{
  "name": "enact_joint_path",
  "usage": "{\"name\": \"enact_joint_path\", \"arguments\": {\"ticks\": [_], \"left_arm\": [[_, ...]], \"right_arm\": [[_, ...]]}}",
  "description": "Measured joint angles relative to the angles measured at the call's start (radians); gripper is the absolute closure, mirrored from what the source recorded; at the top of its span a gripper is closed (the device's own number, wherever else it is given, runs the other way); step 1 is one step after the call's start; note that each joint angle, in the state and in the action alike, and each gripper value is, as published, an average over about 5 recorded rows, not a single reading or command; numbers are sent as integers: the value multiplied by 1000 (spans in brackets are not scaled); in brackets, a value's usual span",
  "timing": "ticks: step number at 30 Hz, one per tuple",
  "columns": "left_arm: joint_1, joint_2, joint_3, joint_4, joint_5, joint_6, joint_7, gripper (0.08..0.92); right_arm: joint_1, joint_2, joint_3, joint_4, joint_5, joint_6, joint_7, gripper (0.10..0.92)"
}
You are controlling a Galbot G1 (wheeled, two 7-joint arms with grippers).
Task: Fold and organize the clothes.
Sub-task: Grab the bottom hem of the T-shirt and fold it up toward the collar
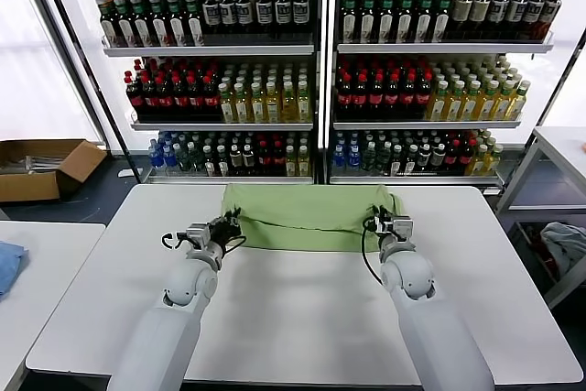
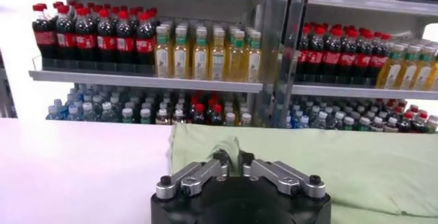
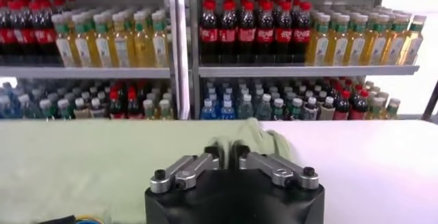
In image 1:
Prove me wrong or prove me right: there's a small dark bottle white cap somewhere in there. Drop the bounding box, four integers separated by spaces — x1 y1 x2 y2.
201 146 216 177
241 144 256 176
416 143 432 175
388 146 404 177
228 144 244 176
429 143 446 175
402 146 418 177
215 146 230 177

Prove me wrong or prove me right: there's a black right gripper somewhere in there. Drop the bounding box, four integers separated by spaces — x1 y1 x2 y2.
373 204 394 233

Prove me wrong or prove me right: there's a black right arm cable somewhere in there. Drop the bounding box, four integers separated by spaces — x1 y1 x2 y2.
360 216 386 283

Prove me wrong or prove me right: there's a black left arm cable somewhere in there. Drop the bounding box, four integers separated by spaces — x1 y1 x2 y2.
159 231 190 251

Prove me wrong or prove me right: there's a blue folded cloth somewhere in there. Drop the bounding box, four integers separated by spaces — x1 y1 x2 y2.
0 240 29 300

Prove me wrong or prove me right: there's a black storage crate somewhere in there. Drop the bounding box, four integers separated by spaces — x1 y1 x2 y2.
508 222 562 294

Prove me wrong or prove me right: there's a cola bottle red cap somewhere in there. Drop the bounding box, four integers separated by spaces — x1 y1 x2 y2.
125 72 147 118
201 74 221 118
384 71 403 117
352 71 370 117
140 73 160 118
414 71 435 117
186 74 205 118
399 71 418 117
155 74 175 118
336 71 354 117
368 71 386 117
171 74 190 118

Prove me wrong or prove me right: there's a dark bottle white blue label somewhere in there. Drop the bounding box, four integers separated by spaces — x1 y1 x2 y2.
521 0 546 41
273 0 293 38
219 0 239 36
255 0 275 38
485 0 510 40
236 0 255 36
202 0 222 36
291 0 310 38
503 0 528 40

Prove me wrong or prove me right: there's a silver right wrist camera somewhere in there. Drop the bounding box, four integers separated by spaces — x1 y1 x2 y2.
382 214 415 244

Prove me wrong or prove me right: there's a dark bottle beige label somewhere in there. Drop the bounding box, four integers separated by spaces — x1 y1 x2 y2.
450 0 475 40
469 0 492 40

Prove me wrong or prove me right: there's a red item in crate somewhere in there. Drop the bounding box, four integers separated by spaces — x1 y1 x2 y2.
526 225 559 280

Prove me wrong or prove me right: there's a grey metal shelf rack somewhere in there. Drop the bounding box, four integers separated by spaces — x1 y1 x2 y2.
327 0 586 195
71 0 321 187

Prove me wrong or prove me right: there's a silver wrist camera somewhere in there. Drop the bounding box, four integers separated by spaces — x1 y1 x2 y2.
382 214 415 244
185 223 212 250

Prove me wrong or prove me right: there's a dark tea bottle green cap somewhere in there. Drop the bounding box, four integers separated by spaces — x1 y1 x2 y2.
183 0 206 48
396 0 416 44
166 0 190 48
114 0 138 49
432 0 453 44
377 0 397 44
359 0 377 44
341 0 359 44
414 0 435 44
148 0 174 49
130 0 157 49
99 0 121 49

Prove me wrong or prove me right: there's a pale grey-blue cloth pile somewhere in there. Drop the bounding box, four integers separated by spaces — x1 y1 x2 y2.
539 222 586 276

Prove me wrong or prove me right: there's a grey window frame post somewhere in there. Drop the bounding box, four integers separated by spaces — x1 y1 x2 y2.
16 0 115 155

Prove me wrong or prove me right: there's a black window frame post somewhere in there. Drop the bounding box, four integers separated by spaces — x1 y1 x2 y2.
35 0 144 184
533 28 586 136

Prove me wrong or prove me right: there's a grey wrapped bundle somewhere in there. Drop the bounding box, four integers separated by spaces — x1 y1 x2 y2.
0 155 60 177

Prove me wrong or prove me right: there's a red tea bottle white cap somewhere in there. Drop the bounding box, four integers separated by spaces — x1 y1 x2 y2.
533 0 563 42

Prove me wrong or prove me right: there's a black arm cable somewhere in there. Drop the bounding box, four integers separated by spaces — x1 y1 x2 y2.
159 231 190 251
360 216 386 283

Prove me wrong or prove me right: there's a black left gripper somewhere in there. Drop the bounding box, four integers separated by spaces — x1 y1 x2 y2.
208 208 243 251

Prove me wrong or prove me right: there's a clear green water bottle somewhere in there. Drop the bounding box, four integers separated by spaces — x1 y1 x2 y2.
176 143 192 172
374 142 391 175
360 142 377 173
188 143 205 173

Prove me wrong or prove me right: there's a yellow juice bottle green cap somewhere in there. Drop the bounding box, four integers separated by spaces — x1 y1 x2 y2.
265 81 282 125
249 81 267 125
473 81 499 122
457 81 482 122
425 81 450 122
218 82 235 125
489 81 515 122
505 81 530 122
441 81 466 122
296 81 313 125
233 82 251 125
280 81 298 125

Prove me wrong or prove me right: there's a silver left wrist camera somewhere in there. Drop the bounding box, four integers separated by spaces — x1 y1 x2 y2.
185 223 212 250

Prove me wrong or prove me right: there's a light green t-shirt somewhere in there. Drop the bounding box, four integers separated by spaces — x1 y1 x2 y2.
221 182 411 253

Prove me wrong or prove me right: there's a white metal-frame side table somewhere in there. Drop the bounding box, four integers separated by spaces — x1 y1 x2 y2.
494 126 586 310

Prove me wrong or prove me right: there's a brown cardboard box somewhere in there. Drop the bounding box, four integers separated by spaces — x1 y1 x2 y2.
0 138 110 204

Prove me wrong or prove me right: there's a small cola bottle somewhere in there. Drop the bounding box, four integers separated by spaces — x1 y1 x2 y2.
457 138 476 175
271 141 288 177
256 141 274 177
442 139 461 175

